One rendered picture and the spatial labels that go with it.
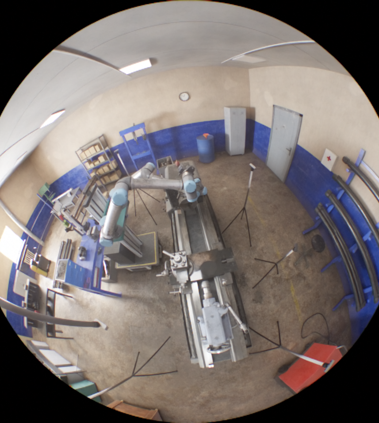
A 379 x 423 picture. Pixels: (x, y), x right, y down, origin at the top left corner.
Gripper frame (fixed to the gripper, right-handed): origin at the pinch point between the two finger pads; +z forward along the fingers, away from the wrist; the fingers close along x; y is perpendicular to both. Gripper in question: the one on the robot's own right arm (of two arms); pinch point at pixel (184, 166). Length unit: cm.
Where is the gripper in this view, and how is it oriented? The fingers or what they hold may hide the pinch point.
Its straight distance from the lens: 126.5
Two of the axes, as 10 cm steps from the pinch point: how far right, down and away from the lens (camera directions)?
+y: -5.2, 6.2, 5.9
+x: 8.4, 2.4, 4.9
